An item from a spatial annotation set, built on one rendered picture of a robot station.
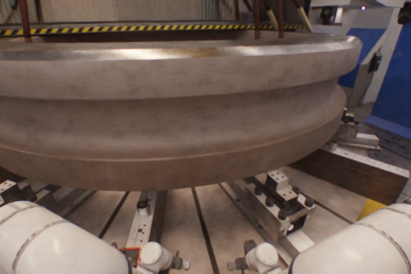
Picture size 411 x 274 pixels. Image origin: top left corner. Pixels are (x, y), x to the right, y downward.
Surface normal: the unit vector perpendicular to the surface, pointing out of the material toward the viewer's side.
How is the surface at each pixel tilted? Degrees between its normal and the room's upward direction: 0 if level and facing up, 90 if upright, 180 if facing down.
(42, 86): 90
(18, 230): 17
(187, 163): 90
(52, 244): 9
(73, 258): 35
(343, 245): 31
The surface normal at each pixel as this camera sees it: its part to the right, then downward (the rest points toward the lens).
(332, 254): -0.66, -0.67
